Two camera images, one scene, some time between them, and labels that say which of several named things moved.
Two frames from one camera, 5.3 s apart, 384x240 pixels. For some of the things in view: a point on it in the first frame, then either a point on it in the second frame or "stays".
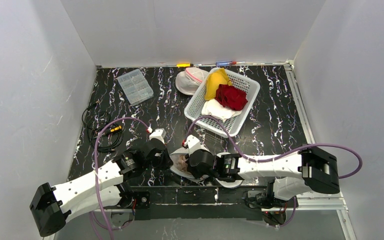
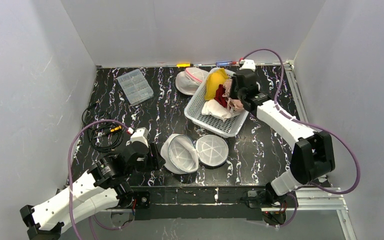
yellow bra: [213, 81] stays
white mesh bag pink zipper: [187, 81] stays
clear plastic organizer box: [135, 86] stays
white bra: [213, 108] stays
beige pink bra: [181, 163] → [232, 104]
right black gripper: [189, 162] → [237, 87]
